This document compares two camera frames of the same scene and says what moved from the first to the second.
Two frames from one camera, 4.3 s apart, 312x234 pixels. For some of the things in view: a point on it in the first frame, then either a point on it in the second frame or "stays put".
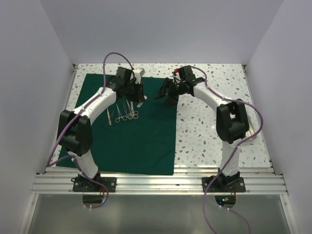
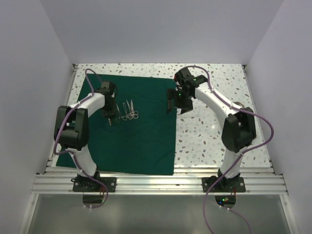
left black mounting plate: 85,185 stays put
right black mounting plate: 223,184 stays put
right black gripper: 172,100 → 185,107
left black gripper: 139,96 → 112,112
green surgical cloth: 129,136 stays put
